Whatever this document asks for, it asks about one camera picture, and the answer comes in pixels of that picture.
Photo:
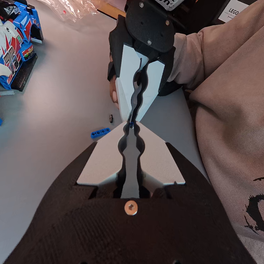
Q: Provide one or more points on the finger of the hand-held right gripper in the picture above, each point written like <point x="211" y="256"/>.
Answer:
<point x="126" y="82"/>
<point x="154" y="82"/>

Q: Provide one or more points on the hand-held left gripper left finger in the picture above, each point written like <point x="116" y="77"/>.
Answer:
<point x="99" y="165"/>

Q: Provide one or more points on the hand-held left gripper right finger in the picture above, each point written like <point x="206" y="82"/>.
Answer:
<point x="160" y="165"/>

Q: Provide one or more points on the blue perforated brick beam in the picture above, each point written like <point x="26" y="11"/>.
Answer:
<point x="100" y="133"/>

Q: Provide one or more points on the person's right forearm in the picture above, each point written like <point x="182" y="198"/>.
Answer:
<point x="216" y="45"/>

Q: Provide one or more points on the grey desk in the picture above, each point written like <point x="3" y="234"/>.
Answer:
<point x="61" y="103"/>

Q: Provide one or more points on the person's right hand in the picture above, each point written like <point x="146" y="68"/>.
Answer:
<point x="113" y="94"/>

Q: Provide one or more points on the person's beige sweatshirt torso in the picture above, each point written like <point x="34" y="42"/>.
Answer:
<point x="231" y="154"/>

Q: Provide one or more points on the black framed sign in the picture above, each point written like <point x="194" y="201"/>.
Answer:
<point x="229" y="12"/>

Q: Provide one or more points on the pile of clear plastic bags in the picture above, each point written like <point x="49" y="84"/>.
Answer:
<point x="68" y="10"/>

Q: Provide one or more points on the toy brick race car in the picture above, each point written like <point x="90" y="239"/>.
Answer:
<point x="16" y="47"/>

